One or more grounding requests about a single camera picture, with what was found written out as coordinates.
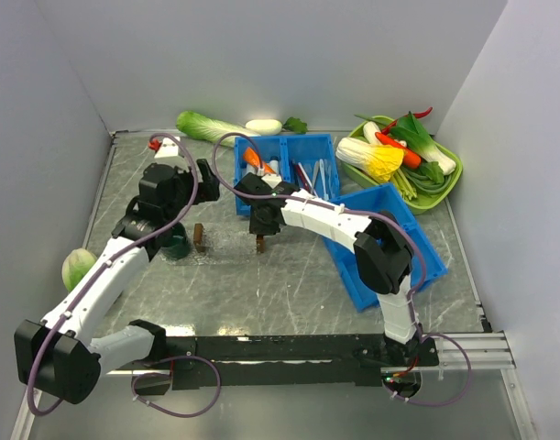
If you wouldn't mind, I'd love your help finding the orange toothpaste tube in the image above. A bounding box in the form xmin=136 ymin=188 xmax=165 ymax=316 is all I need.
xmin=242 ymin=147 xmax=276 ymax=174

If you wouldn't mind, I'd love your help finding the dark green mug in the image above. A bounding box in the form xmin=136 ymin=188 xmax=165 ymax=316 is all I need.
xmin=161 ymin=224 xmax=191 ymax=261

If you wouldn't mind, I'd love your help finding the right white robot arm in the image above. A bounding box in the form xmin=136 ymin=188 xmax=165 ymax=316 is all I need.
xmin=231 ymin=173 xmax=428 ymax=365

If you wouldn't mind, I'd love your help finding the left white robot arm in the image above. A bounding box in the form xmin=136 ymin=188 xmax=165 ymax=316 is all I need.
xmin=14 ymin=159 xmax=220 ymax=416

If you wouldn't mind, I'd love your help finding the red toothbrush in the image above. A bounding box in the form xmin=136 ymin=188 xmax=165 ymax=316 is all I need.
xmin=292 ymin=162 xmax=313 ymax=193

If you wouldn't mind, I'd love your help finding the blue toiletry double bin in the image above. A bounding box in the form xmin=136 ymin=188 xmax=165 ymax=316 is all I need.
xmin=254 ymin=134 xmax=341 ymax=200

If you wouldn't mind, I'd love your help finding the white toothbrush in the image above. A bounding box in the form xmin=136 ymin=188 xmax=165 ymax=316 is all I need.
xmin=312 ymin=159 xmax=329 ymax=201

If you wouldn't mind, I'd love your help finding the green vegetable tray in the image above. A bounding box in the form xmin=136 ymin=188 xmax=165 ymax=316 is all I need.
xmin=364 ymin=110 xmax=463 ymax=215

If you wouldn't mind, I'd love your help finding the long green napa cabbage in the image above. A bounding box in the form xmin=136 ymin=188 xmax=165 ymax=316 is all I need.
xmin=176 ymin=111 xmax=258 ymax=144

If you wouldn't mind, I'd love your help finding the white radish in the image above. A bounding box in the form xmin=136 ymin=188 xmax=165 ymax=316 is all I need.
xmin=245 ymin=119 xmax=283 ymax=136

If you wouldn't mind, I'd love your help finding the small green cabbage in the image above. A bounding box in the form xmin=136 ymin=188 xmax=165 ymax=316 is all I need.
xmin=61 ymin=247 xmax=97 ymax=292

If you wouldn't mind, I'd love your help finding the yellow white cabbage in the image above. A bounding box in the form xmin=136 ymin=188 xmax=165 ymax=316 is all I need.
xmin=335 ymin=137 xmax=404 ymax=184

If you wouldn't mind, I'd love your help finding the green beans bundle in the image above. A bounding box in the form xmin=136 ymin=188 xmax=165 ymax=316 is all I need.
xmin=391 ymin=168 xmax=448 ymax=202

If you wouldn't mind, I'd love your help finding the orange carrot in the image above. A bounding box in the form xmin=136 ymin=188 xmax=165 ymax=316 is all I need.
xmin=401 ymin=148 xmax=422 ymax=170

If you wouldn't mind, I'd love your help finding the bok choy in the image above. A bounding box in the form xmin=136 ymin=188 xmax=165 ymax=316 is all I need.
xmin=390 ymin=113 xmax=456 ymax=176

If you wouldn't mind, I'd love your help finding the red chili pepper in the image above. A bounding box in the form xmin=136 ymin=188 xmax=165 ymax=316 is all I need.
xmin=381 ymin=106 xmax=434 ymax=135

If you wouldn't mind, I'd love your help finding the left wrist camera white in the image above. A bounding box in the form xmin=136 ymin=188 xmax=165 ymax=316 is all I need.
xmin=148 ymin=137 xmax=180 ymax=161

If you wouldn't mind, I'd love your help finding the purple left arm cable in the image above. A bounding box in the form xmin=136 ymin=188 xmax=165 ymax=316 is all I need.
xmin=26 ymin=133 xmax=199 ymax=417

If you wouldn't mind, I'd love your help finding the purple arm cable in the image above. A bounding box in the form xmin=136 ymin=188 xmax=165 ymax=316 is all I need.
xmin=211 ymin=132 xmax=473 ymax=408
xmin=26 ymin=133 xmax=199 ymax=417

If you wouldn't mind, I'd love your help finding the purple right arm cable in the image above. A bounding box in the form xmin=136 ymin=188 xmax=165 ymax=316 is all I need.
xmin=211 ymin=132 xmax=473 ymax=408

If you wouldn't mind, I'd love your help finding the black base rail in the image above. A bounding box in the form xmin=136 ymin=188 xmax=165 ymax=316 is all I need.
xmin=109 ymin=333 xmax=441 ymax=391

